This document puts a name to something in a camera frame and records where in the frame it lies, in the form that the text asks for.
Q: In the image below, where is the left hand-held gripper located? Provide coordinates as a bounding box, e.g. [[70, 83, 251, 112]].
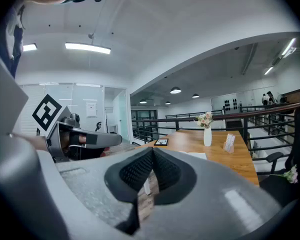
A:
[[31, 93, 123, 163]]

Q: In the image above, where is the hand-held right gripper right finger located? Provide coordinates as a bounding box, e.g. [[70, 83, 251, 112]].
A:
[[151, 146, 198, 207]]

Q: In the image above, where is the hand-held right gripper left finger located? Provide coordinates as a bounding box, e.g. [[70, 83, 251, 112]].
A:
[[104, 146, 155, 236]]

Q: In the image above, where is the person's left forearm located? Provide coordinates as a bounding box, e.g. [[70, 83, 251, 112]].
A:
[[8, 133, 49, 152]]

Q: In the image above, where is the white paper notice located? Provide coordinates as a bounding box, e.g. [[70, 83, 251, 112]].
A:
[[86, 102, 97, 118]]

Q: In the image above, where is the white vase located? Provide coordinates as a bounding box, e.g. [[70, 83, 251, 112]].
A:
[[203, 125, 213, 147]]

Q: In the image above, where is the pink flower bouquet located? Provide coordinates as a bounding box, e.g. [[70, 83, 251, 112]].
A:
[[193, 111, 215, 130]]

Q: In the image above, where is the rectangular ceiling panel light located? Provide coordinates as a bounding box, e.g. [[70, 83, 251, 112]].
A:
[[64, 42, 112, 55], [22, 43, 38, 52]]

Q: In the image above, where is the artificial flower sprig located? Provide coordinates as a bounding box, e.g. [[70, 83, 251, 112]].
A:
[[269, 164, 299, 185]]

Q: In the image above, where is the person's navy white top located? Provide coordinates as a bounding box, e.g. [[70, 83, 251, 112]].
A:
[[4, 5, 25, 79]]

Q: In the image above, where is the black deer picture frame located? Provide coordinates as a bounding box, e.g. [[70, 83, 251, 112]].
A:
[[153, 138, 170, 147]]

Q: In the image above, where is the group of black wall items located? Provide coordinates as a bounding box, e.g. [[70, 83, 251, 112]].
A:
[[222, 98, 244, 112]]

